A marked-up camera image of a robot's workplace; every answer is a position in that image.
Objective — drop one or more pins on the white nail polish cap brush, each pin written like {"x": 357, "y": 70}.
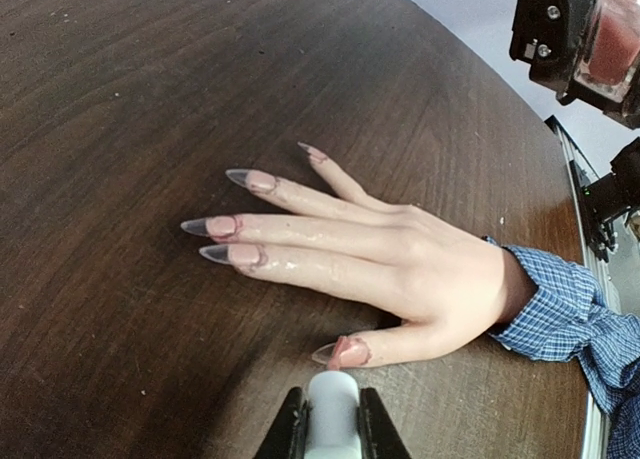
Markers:
{"x": 332, "y": 430}

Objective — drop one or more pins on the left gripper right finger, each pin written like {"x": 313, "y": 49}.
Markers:
{"x": 378, "y": 435}

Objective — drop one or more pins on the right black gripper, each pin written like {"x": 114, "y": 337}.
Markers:
{"x": 550, "y": 35}

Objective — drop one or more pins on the mannequin hand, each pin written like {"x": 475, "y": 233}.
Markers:
{"x": 446, "y": 286}

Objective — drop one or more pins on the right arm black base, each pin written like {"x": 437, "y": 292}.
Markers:
{"x": 606, "y": 199}

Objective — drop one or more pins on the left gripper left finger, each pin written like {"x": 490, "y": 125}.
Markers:
{"x": 286, "y": 437}

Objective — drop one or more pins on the pink nail polish bottle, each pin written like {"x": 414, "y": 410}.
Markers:
{"x": 610, "y": 56}

